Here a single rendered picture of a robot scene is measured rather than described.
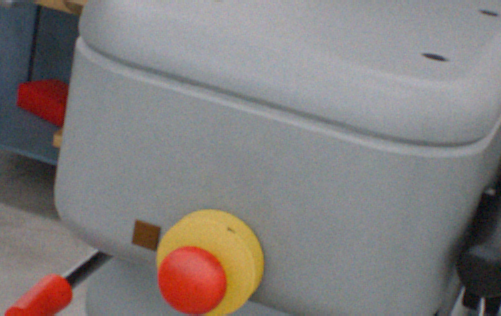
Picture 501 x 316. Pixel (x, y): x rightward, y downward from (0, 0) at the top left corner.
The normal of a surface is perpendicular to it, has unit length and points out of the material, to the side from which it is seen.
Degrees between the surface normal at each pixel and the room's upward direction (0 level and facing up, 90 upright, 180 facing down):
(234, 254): 90
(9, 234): 0
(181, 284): 88
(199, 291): 90
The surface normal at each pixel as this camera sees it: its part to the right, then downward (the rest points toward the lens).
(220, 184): -0.32, 0.27
